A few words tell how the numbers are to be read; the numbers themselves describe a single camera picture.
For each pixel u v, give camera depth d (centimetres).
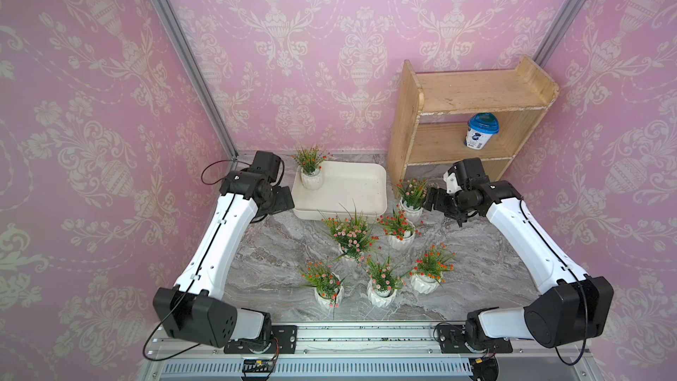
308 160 100
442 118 109
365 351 73
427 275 74
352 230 79
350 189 110
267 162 58
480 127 87
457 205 66
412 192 89
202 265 42
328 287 72
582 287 40
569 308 40
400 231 82
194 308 38
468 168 62
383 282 71
